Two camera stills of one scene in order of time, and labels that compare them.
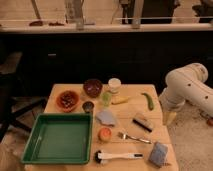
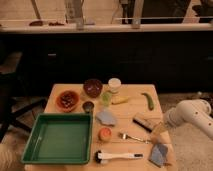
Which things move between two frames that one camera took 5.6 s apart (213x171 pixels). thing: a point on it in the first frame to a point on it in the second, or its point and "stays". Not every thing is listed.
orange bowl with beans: x=67 y=101 stays
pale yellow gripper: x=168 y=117 to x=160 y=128
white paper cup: x=114 y=84 stays
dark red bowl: x=92 y=88 stays
